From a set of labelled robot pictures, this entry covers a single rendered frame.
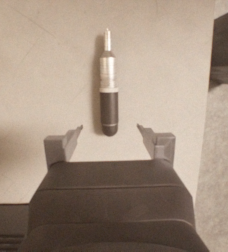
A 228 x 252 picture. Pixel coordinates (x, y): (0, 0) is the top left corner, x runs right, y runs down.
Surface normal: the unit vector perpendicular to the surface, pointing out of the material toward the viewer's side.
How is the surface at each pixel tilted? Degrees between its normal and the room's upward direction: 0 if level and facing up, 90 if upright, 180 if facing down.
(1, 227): 90
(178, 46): 0
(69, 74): 0
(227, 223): 0
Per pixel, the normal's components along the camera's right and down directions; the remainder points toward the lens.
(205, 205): 0.03, 0.28
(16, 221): -0.04, -0.96
